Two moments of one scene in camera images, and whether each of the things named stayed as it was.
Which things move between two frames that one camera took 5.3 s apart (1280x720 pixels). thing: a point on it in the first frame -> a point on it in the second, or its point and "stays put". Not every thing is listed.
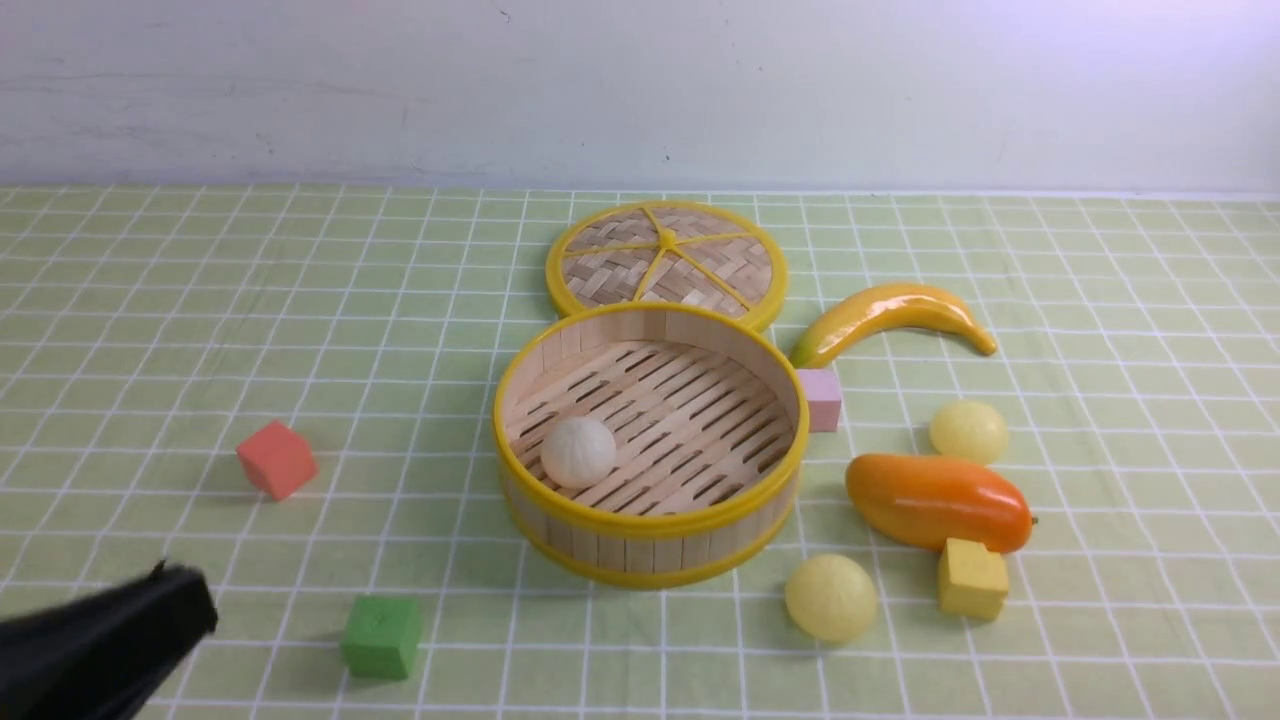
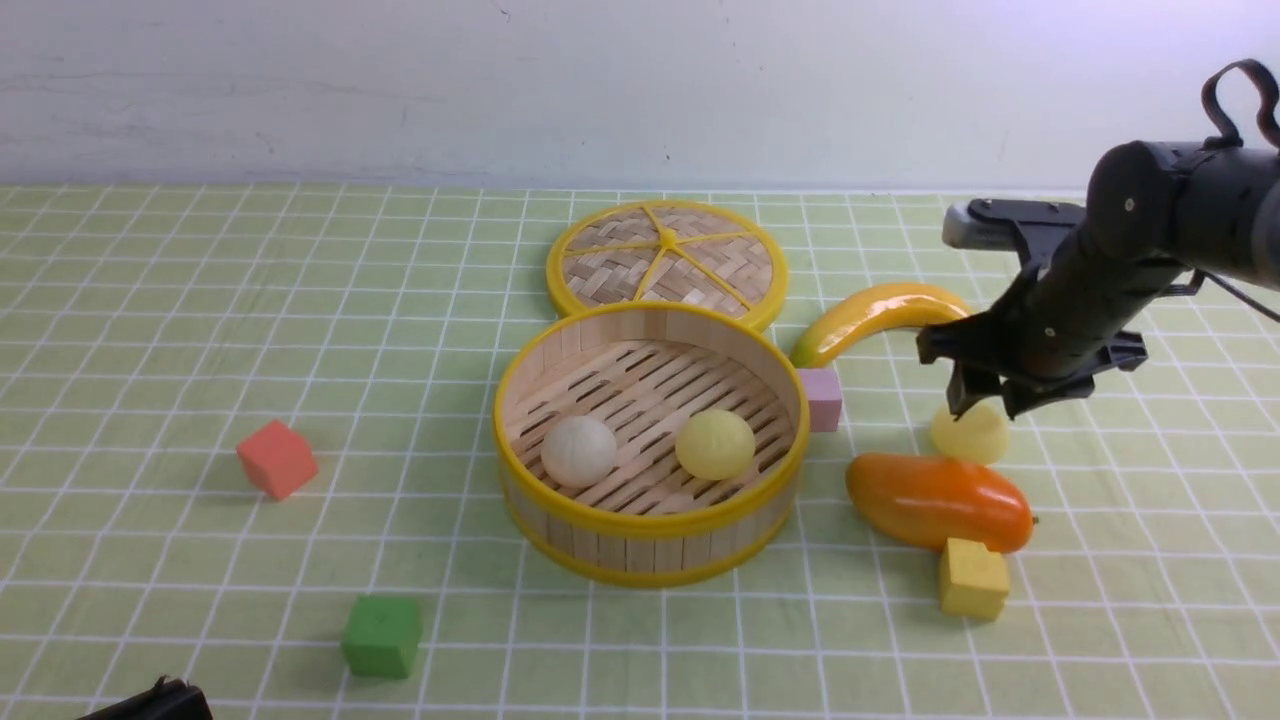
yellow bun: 830,597 -> 715,444
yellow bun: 970,430 stays put
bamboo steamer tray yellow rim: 711,424 stays put
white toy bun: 578,452 stays put
